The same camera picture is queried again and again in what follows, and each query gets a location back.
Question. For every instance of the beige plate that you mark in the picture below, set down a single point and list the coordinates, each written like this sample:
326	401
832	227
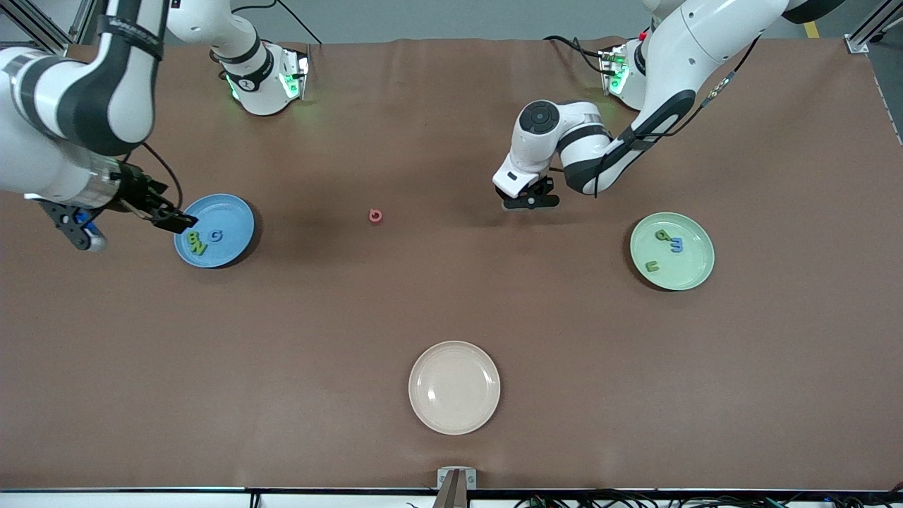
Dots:
454	388

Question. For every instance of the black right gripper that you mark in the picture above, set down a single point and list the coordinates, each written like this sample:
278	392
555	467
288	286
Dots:
136	190

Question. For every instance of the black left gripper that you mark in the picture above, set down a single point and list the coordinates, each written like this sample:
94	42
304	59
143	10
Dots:
547	186

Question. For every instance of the red foam letter Q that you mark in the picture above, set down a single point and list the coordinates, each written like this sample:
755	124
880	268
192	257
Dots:
370	216

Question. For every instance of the white table edge rail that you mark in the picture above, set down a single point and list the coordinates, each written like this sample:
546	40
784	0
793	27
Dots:
141	499

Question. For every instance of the green plate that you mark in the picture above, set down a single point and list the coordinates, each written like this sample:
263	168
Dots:
684	271

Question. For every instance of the blue plate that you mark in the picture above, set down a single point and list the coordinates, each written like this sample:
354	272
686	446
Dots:
229	212

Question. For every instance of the green foam letter N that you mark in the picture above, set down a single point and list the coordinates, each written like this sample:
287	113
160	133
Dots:
200	248

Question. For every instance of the aluminium frame profile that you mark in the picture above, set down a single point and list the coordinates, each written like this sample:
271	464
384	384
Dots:
39	30
859	46

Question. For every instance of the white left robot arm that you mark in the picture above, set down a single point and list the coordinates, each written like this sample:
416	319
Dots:
712	28

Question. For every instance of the silver camera mount bracket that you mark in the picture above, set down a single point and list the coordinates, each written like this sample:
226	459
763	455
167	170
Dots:
443	480

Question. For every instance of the brown table mat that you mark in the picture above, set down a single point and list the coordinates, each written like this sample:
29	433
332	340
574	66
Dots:
282	339

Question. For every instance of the green foam letter p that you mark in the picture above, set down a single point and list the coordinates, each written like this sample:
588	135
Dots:
664	235

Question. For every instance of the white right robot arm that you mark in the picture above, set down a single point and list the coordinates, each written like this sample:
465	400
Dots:
35	169

